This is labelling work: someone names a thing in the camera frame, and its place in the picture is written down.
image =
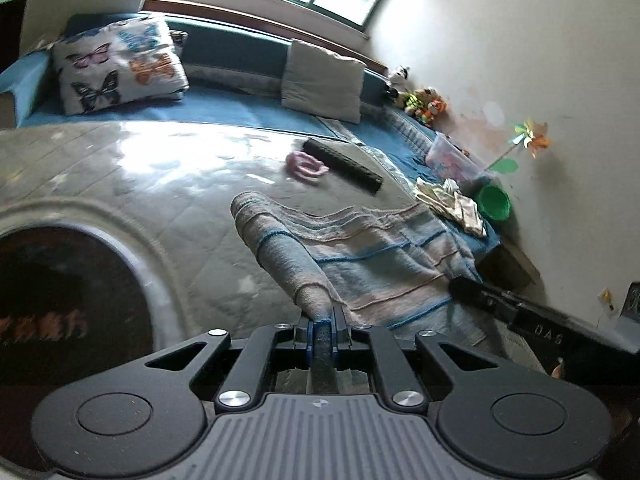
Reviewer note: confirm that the blue sofa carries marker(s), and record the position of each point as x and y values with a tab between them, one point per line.
235	107

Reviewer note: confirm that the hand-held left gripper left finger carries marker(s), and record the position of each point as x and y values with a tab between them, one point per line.
311	340

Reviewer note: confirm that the black round table insert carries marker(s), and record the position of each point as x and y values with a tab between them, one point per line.
65	280

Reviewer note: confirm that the striped blue towel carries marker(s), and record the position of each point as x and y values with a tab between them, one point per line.
380	255

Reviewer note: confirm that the black remote control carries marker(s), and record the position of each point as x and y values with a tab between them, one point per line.
345	165

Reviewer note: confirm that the plain grey pillow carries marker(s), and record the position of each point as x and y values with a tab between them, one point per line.
322	82

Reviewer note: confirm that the colourful pinwheel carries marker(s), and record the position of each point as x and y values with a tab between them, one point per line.
532	137

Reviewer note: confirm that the green plastic basin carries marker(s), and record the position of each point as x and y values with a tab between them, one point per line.
492	202

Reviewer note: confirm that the white crumpled cloth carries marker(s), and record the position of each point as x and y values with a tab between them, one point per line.
460	210

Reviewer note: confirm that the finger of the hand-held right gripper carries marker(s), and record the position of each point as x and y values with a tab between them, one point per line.
480	297

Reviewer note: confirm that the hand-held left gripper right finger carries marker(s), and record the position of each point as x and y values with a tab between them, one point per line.
340	332

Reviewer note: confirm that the butterfly print pillow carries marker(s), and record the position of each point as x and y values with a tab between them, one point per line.
120	70

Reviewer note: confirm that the clear plastic storage box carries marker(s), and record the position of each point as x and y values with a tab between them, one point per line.
450	160

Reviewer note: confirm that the brown plush toy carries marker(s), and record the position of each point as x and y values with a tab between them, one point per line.
417	102

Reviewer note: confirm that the orange plush toy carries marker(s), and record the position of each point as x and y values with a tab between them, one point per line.
435	110

